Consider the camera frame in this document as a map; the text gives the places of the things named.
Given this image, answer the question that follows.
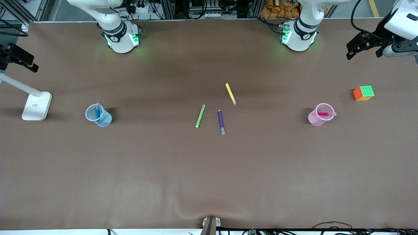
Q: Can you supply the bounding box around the yellow marker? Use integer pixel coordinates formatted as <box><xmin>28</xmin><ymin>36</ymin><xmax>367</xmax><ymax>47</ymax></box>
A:
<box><xmin>225</xmin><ymin>83</ymin><xmax>237</xmax><ymax>105</ymax></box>

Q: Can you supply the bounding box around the white lamp stand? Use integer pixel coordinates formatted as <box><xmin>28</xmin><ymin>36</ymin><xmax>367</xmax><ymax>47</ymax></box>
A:
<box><xmin>0</xmin><ymin>73</ymin><xmax>53</xmax><ymax>121</ymax></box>

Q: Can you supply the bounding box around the colourful puzzle cube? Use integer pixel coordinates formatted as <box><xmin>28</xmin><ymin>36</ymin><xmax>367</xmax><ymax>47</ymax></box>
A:
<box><xmin>353</xmin><ymin>86</ymin><xmax>375</xmax><ymax>102</ymax></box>

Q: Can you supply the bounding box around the bag of orange items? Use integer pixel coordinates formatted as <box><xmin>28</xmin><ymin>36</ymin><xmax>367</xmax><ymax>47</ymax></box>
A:
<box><xmin>260</xmin><ymin>0</ymin><xmax>301</xmax><ymax>19</ymax></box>

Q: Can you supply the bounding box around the pink plastic cup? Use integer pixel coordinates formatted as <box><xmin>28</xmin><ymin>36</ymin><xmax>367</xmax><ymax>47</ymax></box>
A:
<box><xmin>308</xmin><ymin>103</ymin><xmax>335</xmax><ymax>126</ymax></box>

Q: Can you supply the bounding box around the blue plastic cup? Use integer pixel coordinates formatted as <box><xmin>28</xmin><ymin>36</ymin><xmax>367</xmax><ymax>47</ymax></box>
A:
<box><xmin>85</xmin><ymin>104</ymin><xmax>112</xmax><ymax>127</ymax></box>

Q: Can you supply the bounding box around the white power strip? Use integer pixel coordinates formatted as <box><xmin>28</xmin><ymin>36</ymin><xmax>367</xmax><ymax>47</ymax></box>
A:
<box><xmin>126</xmin><ymin>4</ymin><xmax>154</xmax><ymax>15</ymax></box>

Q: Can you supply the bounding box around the purple marker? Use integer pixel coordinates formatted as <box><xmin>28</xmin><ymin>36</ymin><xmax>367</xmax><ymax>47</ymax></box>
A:
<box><xmin>218</xmin><ymin>110</ymin><xmax>226</xmax><ymax>135</ymax></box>

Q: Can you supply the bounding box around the green marker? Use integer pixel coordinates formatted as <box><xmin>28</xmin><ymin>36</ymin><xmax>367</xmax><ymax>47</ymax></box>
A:
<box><xmin>195</xmin><ymin>104</ymin><xmax>206</xmax><ymax>128</ymax></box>

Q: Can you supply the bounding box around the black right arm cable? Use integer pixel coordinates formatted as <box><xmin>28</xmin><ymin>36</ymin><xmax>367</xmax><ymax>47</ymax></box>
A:
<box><xmin>0</xmin><ymin>18</ymin><xmax>28</xmax><ymax>37</ymax></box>

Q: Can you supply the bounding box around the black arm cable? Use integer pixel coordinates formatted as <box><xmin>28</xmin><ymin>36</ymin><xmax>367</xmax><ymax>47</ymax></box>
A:
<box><xmin>351</xmin><ymin>0</ymin><xmax>383</xmax><ymax>37</ymax></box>
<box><xmin>0</xmin><ymin>18</ymin><xmax>28</xmax><ymax>37</ymax></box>

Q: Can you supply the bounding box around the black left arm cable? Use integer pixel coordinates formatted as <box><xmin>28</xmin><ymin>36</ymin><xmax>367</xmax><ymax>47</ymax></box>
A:
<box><xmin>351</xmin><ymin>0</ymin><xmax>383</xmax><ymax>37</ymax></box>

